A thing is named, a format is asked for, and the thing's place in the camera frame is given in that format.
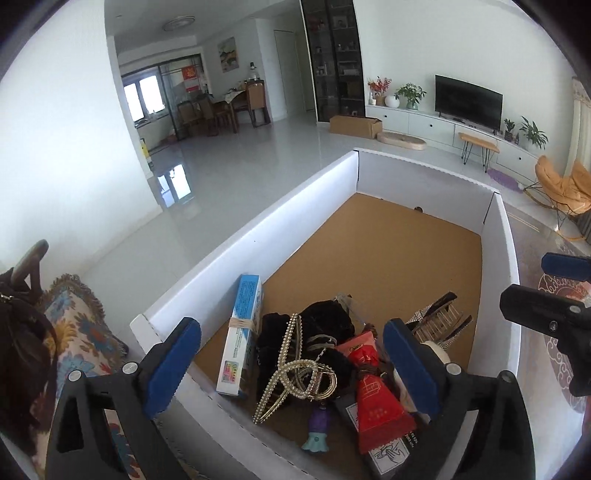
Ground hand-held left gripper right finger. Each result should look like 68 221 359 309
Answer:
382 318 539 480

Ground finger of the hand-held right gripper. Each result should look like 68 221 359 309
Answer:
500 284 591 342
541 251 591 282

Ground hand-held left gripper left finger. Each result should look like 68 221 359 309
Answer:
45 316 202 480

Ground red candy-shaped packet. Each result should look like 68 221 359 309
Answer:
335 330 416 453

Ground rhinestone hair clip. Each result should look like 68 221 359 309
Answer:
406 291 474 347

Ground blue white medicine box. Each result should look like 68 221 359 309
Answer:
216 274 263 398

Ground black box white pictures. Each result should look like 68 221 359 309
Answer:
332 397 421 478

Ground purple toy teal fin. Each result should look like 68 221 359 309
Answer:
301 406 332 455

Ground pearl hair claw clip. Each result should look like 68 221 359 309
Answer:
253 313 338 424

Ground white cardboard storage box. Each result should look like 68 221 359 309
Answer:
129 148 522 480

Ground orange lounge chair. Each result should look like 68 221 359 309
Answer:
524 156 591 241

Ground purple floor mat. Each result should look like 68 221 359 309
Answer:
487 168 522 193

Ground large leafy potted plant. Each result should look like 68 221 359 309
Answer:
518 116 549 151

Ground white embroidered cloth cover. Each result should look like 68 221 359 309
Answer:
566 76 591 167

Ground black bag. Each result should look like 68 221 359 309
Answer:
0 240 61 457

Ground wooden bench black legs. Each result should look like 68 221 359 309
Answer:
458 132 500 172

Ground black flat television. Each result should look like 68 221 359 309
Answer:
435 75 504 130

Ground oval wooden floor tray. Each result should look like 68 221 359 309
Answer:
376 130 428 152

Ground white television cabinet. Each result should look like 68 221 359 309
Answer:
365 105 543 178

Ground green potted plant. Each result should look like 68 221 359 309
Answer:
394 83 428 112

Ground brown cardboard box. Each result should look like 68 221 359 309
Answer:
329 115 384 140

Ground red flower arrangement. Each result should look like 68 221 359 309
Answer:
367 76 393 106

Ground wooden dining table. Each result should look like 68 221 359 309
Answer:
217 90 252 134

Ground dark glass display cabinet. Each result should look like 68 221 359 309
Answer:
300 0 365 123

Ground framed wall painting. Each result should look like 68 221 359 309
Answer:
217 37 239 73

